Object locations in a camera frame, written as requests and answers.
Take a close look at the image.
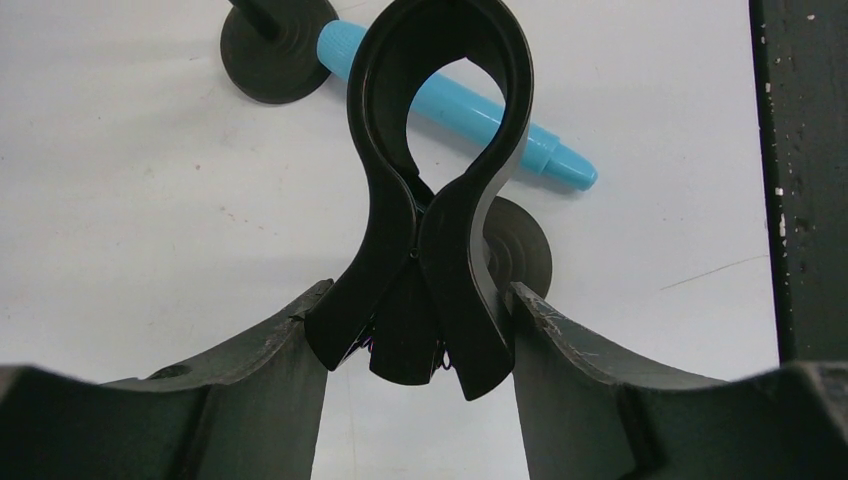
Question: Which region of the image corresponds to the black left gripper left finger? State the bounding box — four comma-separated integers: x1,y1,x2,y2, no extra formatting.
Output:
1,280,330,479

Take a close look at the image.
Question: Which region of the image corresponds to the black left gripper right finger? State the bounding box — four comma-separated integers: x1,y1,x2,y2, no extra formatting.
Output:
509,283,847,479

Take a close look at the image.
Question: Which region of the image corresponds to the black microphone stand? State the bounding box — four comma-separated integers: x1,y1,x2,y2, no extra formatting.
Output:
219,0,338,105
304,1,534,401

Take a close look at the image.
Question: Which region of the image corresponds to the blue microphone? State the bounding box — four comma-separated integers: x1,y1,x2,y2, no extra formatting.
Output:
316,20,598,191

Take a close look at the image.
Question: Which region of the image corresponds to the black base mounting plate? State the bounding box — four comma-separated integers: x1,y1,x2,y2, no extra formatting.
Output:
749,0,847,362

